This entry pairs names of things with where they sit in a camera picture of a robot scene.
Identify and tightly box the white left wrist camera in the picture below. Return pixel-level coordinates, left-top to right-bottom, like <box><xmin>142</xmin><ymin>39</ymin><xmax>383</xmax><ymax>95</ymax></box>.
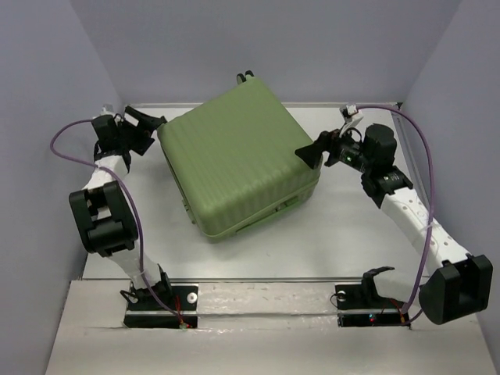
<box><xmin>100</xmin><ymin>104</ymin><xmax>116</xmax><ymax>116</ymax></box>

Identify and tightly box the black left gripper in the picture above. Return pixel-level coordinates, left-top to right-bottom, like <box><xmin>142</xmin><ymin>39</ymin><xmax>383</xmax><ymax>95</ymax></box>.
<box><xmin>116</xmin><ymin>106</ymin><xmax>163</xmax><ymax>155</ymax></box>

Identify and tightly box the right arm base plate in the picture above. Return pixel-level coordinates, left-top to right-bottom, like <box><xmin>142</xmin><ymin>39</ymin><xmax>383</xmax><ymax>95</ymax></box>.
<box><xmin>330</xmin><ymin>284</ymin><xmax>410</xmax><ymax>328</ymax></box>

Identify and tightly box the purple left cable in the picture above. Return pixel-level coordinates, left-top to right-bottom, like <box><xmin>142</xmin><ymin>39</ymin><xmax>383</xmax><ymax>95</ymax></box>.
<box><xmin>49</xmin><ymin>119</ymin><xmax>184</xmax><ymax>325</ymax></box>

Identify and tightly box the green hard-shell suitcase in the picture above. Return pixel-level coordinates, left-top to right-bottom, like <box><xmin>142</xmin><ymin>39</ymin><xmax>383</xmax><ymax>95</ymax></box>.
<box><xmin>157</xmin><ymin>70</ymin><xmax>320</xmax><ymax>242</ymax></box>

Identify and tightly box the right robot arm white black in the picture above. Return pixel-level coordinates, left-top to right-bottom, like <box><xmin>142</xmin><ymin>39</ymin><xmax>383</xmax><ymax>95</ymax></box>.
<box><xmin>295</xmin><ymin>124</ymin><xmax>493</xmax><ymax>325</ymax></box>

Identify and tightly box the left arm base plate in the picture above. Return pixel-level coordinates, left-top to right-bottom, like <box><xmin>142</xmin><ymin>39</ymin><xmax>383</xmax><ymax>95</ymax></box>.
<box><xmin>120</xmin><ymin>284</ymin><xmax>198</xmax><ymax>329</ymax></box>

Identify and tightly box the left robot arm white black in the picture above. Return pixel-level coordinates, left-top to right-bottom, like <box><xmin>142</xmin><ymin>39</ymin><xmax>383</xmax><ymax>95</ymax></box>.
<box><xmin>69</xmin><ymin>106</ymin><xmax>174</xmax><ymax>309</ymax></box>

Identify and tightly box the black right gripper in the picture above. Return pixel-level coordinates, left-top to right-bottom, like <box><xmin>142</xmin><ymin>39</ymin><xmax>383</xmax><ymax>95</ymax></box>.
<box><xmin>294</xmin><ymin>122</ymin><xmax>373</xmax><ymax>173</ymax></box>

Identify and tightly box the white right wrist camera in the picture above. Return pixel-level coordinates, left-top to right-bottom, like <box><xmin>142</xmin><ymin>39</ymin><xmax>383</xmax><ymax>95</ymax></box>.
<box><xmin>339</xmin><ymin>104</ymin><xmax>364</xmax><ymax>137</ymax></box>

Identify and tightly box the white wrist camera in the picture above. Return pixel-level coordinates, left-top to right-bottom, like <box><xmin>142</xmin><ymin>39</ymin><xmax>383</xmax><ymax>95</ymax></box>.
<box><xmin>100</xmin><ymin>104</ymin><xmax>116</xmax><ymax>116</ymax></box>
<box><xmin>339</xmin><ymin>104</ymin><xmax>364</xmax><ymax>137</ymax></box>

